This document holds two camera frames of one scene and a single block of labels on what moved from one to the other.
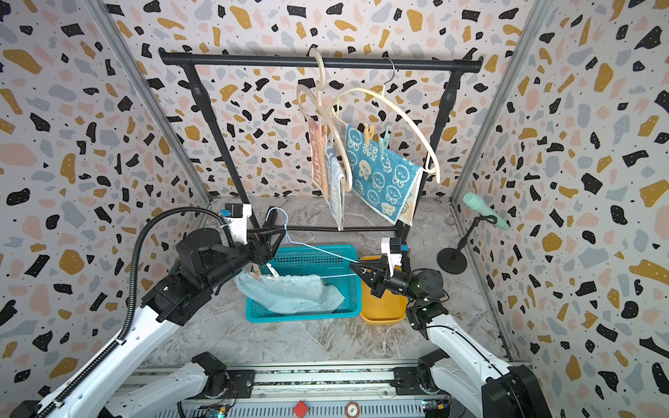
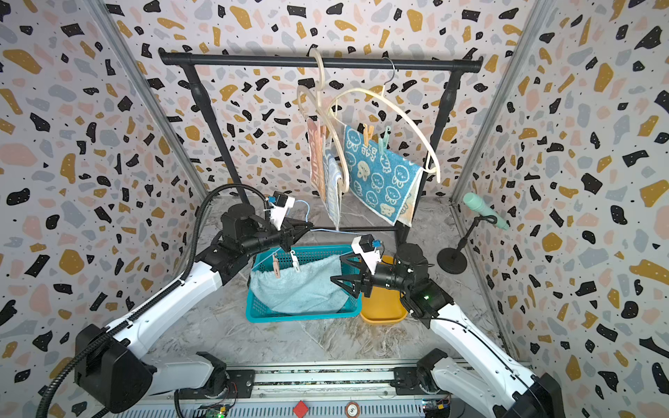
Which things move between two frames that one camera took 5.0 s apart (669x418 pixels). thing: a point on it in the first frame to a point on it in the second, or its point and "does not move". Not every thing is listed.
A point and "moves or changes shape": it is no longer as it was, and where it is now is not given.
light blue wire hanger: [289, 241] moves or changes shape
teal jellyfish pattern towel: [386, 182] does not move
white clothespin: [272, 270] to [295, 261]
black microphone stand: [454, 260] does not move
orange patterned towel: [318, 138] does not move
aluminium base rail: [342, 392] does not move
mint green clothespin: [384, 141] does not move
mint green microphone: [476, 202] does not move
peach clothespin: [255, 271] to [276, 266]
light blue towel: [301, 293] moves or changes shape
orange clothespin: [368, 132] does not move
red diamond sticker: [300, 409] does not move
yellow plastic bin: [389, 308] does not move
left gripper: [270, 251] to [292, 233]
